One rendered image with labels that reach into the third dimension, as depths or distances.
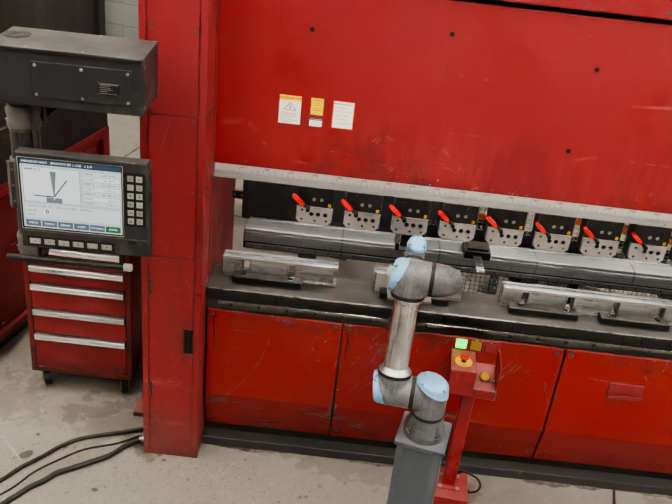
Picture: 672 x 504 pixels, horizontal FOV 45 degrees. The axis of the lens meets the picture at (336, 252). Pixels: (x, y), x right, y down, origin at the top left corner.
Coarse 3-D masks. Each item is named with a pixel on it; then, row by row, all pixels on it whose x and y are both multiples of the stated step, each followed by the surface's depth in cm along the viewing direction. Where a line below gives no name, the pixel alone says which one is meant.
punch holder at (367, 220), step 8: (352, 192) 334; (352, 200) 335; (360, 200) 335; (368, 200) 335; (376, 200) 335; (360, 208) 337; (368, 208) 337; (376, 208) 336; (344, 216) 339; (352, 216) 338; (360, 216) 338; (368, 216) 338; (376, 216) 338; (344, 224) 340; (352, 224) 340; (360, 224) 340; (368, 224) 340; (376, 224) 340
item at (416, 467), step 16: (400, 432) 290; (448, 432) 293; (400, 448) 290; (416, 448) 285; (432, 448) 285; (400, 464) 291; (416, 464) 289; (432, 464) 287; (400, 480) 294; (416, 480) 292; (432, 480) 292; (400, 496) 298; (416, 496) 296; (432, 496) 297
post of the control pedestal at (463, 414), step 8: (464, 400) 339; (472, 400) 339; (464, 408) 341; (456, 416) 347; (464, 416) 343; (456, 424) 346; (464, 424) 345; (456, 432) 348; (464, 432) 347; (456, 440) 350; (464, 440) 349; (456, 448) 352; (448, 456) 355; (456, 456) 354; (448, 464) 356; (456, 464) 356; (448, 472) 358; (456, 472) 358; (448, 480) 360
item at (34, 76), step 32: (32, 32) 272; (64, 32) 277; (0, 64) 259; (32, 64) 259; (64, 64) 259; (96, 64) 259; (128, 64) 259; (0, 96) 264; (32, 96) 264; (64, 96) 264; (96, 96) 264; (128, 96) 263; (32, 128) 279
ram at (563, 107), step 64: (256, 0) 300; (320, 0) 299; (384, 0) 298; (448, 0) 297; (256, 64) 311; (320, 64) 310; (384, 64) 309; (448, 64) 307; (512, 64) 306; (576, 64) 305; (640, 64) 304; (256, 128) 323; (320, 128) 322; (384, 128) 320; (448, 128) 319; (512, 128) 318; (576, 128) 316; (640, 128) 315; (384, 192) 333; (512, 192) 330; (576, 192) 329; (640, 192) 327
